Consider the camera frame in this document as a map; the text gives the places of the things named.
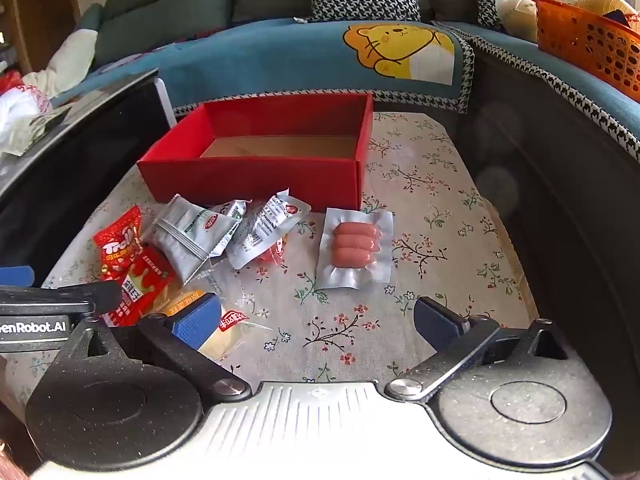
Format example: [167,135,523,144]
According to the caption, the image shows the white red print bag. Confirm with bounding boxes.
[0,72,53,156]

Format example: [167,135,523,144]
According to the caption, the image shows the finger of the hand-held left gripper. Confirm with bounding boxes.
[52,281,124,318]
[0,266,35,291]

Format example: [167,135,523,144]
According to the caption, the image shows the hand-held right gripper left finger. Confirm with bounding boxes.
[50,294,252,403]

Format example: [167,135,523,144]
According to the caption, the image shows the clear bread packet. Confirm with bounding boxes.
[155,287,273,363]

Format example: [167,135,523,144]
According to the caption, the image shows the wooden cabinet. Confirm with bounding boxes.
[0,0,81,76]

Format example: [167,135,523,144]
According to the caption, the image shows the floral tablecloth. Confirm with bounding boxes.
[5,110,538,411]

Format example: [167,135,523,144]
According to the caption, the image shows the clear sausage packet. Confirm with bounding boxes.
[315,207,394,291]

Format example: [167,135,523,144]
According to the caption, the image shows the green sofa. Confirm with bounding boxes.
[75,0,501,66]

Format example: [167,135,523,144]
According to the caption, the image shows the orange plastic basket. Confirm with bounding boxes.
[530,0,640,106]

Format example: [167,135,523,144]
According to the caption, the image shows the white plastic bag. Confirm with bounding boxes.
[495,0,588,43]

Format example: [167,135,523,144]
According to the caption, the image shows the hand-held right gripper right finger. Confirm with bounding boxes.
[384,296,573,403]

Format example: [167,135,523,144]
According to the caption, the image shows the yellow ribbed object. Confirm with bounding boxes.
[577,0,638,17]

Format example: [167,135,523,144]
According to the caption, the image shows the red white print snack packet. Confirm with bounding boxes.
[93,205,146,281]

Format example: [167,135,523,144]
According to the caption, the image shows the white cloth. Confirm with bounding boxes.
[22,27,98,98]

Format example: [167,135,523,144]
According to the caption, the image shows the teal houndstooth edge blanket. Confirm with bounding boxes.
[470,35,640,161]

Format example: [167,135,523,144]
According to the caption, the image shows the silver white snack packet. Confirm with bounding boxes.
[227,187,311,271]
[152,195,246,286]

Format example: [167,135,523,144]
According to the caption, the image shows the red cardboard box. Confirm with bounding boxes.
[136,92,375,212]

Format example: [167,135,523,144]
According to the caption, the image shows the blue lion print blanket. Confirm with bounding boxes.
[65,15,476,116]

